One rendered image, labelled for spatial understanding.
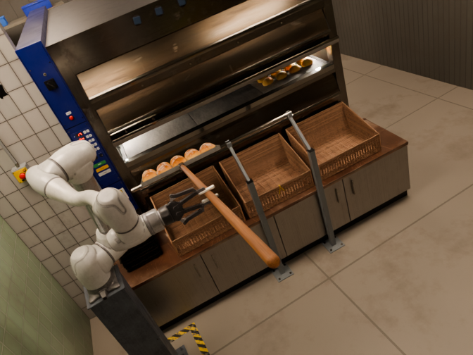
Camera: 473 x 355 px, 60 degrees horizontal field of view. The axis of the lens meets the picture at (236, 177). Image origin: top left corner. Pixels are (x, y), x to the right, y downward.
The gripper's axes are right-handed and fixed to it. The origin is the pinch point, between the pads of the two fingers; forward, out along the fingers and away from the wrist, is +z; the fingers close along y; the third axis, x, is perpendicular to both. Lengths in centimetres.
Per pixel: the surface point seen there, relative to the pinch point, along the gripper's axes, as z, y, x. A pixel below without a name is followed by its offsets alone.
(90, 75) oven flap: -25, -74, -129
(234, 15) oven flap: 79, -72, -129
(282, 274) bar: 37, 120, -136
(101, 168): -49, -16, -146
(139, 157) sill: -22, -11, -151
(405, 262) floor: 117, 136, -94
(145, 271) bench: -54, 62, -129
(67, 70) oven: -36, -81, -124
